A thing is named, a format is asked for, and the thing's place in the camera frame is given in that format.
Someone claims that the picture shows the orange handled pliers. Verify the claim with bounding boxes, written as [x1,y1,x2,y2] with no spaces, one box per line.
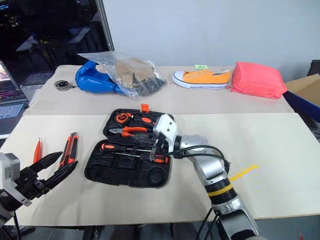
[108,125,149,138]

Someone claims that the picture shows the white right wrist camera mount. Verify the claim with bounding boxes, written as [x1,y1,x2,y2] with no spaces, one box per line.
[152,114,179,154]

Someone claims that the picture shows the orange tweezers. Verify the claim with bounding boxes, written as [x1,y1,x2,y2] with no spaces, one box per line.
[33,136,44,165]

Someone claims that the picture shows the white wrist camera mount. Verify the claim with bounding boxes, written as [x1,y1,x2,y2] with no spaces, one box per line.
[0,152,33,207]
[152,114,179,154]

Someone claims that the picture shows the orange black thick screwdriver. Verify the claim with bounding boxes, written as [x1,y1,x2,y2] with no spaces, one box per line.
[99,142,154,154]

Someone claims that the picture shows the black plastic tool case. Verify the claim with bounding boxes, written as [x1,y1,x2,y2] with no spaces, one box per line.
[84,103,175,190]

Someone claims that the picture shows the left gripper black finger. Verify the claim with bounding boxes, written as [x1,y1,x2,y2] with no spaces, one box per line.
[46,160,79,192]
[31,151,64,172]

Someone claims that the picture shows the dark chair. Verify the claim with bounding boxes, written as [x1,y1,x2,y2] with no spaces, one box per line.
[309,59,320,76]

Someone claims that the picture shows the yellow tape strip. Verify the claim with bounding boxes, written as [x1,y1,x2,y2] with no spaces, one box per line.
[229,163,260,183]

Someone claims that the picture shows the orange black tape measure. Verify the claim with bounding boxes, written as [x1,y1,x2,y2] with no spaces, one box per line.
[115,112,134,124]

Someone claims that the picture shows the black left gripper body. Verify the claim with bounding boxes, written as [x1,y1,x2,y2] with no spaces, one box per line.
[11,166,55,201]

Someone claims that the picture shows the metal pillar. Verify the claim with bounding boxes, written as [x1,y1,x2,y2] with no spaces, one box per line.
[95,0,116,53]

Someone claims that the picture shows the blue boxing glove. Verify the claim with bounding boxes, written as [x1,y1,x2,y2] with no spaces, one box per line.
[74,60,131,96]

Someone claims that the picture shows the silver laptop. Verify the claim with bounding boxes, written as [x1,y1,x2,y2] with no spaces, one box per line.
[0,59,30,140]

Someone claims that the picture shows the orange black utility knife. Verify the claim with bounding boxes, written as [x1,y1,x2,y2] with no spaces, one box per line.
[58,131,79,169]

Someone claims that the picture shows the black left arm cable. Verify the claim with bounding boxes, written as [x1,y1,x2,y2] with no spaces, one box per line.
[11,209,23,240]

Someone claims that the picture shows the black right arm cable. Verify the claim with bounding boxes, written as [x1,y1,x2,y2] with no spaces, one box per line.
[167,145,232,240]

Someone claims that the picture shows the orange black thin screwdriver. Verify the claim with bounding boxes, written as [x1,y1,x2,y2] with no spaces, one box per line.
[109,150,172,164]

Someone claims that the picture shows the orange canvas sneaker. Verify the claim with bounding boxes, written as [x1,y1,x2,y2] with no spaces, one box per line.
[171,69,232,90]

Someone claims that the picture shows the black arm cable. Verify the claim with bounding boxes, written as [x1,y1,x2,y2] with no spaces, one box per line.
[11,209,23,240]
[167,145,232,240]

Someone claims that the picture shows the coral pink fabric pouch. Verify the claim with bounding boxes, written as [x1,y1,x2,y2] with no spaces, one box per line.
[225,61,289,101]

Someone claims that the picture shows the brown cardboard piece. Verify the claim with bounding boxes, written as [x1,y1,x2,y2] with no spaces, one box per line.
[114,58,154,88]

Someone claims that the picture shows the clear plastic bag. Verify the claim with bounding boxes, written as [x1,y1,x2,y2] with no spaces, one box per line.
[76,51,168,99]

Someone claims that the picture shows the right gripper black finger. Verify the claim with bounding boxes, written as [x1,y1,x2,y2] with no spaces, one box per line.
[149,138,163,164]

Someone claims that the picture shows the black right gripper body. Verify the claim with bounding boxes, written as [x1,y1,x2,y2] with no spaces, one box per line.
[156,134,175,155]

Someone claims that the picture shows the brown cardboard box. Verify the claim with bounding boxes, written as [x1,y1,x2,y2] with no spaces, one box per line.
[284,73,320,104]

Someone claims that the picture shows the round metal tin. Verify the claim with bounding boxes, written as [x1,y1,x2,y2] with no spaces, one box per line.
[53,79,77,90]

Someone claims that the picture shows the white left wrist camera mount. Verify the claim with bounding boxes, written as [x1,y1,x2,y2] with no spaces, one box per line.
[0,152,33,207]

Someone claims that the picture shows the orange black handled tool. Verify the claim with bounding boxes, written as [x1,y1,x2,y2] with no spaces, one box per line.
[130,115,158,127]

